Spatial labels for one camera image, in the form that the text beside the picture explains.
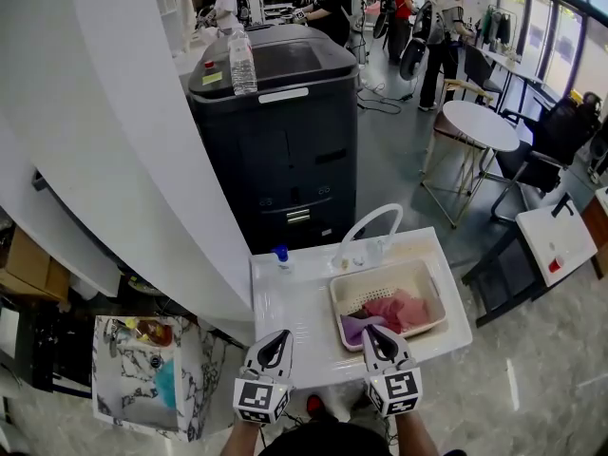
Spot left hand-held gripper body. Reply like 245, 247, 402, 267
232, 367, 293, 426

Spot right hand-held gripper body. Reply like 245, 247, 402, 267
364, 355, 424, 418

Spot purple cloth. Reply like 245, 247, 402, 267
340, 314, 386, 346

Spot pink cloth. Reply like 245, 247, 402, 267
391, 288, 431, 327
363, 296, 405, 334

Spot beige perforated basket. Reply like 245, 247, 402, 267
329, 258, 448, 353

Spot person's left forearm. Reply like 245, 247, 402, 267
220, 420, 267, 456

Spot person's right forearm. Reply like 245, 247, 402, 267
394, 410, 441, 456

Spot cardboard box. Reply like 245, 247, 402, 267
0, 225, 72, 303

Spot white sink unit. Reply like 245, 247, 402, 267
250, 225, 474, 390

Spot person's dark shirt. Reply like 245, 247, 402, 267
258, 420, 393, 456

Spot teal cloth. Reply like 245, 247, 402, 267
154, 363, 178, 410

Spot soap bottle with blue pump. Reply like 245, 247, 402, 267
271, 244, 295, 276

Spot yellow-capped tea bottle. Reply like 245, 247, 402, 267
123, 318, 175, 347

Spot marble sink counter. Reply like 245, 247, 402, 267
92, 314, 238, 444

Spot chrome faucet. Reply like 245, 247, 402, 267
106, 319, 123, 358

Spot white curved faucet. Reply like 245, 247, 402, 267
331, 202, 405, 270

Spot large black machine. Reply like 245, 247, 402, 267
187, 24, 361, 256

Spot black low shelf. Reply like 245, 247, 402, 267
0, 296, 94, 393

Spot brown wooden cabinet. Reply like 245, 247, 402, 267
581, 197, 608, 279

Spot round white table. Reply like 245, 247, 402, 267
421, 100, 522, 230

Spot wooden armchair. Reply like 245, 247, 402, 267
434, 77, 495, 142

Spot clear plastic water bottle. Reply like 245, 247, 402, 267
227, 27, 258, 97

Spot black dining chair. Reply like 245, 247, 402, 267
463, 44, 504, 108

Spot long white table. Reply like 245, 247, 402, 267
467, 45, 545, 113

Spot clothes rack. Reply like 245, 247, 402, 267
477, 5, 519, 59

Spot large glass window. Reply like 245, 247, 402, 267
498, 0, 608, 108

